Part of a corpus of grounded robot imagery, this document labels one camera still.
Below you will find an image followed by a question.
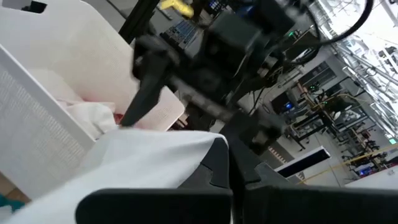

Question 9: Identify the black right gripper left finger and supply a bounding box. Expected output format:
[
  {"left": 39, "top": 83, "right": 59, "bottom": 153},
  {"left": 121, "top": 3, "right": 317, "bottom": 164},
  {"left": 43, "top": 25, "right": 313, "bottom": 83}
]
[{"left": 75, "top": 136, "right": 234, "bottom": 224}]

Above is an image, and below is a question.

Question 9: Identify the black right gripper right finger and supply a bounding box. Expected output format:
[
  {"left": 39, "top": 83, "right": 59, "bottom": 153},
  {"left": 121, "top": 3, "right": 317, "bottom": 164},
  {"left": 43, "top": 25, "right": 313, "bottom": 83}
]
[{"left": 231, "top": 144, "right": 398, "bottom": 224}]

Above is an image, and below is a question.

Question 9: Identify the teal garment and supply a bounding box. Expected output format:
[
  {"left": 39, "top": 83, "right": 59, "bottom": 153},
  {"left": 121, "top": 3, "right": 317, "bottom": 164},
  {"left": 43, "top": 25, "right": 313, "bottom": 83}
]
[{"left": 0, "top": 193, "right": 25, "bottom": 213}]

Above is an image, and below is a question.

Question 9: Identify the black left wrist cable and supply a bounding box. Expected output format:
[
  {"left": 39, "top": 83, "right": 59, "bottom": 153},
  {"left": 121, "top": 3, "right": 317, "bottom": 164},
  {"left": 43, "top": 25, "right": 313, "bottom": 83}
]
[{"left": 289, "top": 0, "right": 374, "bottom": 66}]

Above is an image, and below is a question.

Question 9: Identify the laptop computer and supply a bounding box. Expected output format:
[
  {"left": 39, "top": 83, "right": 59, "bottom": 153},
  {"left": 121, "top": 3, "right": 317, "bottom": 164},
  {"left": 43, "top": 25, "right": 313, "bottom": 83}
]
[{"left": 160, "top": 0, "right": 226, "bottom": 52}]

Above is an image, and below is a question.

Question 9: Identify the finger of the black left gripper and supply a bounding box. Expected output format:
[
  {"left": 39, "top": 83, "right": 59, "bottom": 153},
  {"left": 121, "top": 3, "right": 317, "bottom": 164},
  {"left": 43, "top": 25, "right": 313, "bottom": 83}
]
[
  {"left": 219, "top": 111, "right": 285, "bottom": 156},
  {"left": 119, "top": 39, "right": 180, "bottom": 128}
]

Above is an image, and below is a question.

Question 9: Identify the white perforated plastic bin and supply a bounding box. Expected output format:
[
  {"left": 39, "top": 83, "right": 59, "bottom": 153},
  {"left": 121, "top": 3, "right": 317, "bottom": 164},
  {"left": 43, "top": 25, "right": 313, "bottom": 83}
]
[{"left": 0, "top": 0, "right": 186, "bottom": 200}]

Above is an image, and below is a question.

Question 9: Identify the white terry cloth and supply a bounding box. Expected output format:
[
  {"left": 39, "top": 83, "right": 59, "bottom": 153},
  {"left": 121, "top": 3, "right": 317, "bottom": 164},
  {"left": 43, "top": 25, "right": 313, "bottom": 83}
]
[{"left": 57, "top": 99, "right": 121, "bottom": 141}]

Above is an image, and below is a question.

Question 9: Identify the yellow floor cable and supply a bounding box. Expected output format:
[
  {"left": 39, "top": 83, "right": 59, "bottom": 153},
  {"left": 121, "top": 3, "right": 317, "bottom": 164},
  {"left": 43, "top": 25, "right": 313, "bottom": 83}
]
[{"left": 297, "top": 143, "right": 398, "bottom": 185}]

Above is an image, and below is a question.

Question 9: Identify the plain white garment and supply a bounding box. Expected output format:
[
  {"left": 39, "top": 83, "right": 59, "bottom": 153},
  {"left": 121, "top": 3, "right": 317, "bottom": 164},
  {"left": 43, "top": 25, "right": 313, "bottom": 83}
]
[{"left": 0, "top": 128, "right": 229, "bottom": 224}]

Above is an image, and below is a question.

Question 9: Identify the background robot workstation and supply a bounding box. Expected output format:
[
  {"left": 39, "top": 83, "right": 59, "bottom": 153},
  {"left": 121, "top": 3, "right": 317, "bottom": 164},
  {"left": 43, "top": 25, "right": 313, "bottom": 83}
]
[{"left": 270, "top": 60, "right": 392, "bottom": 178}]

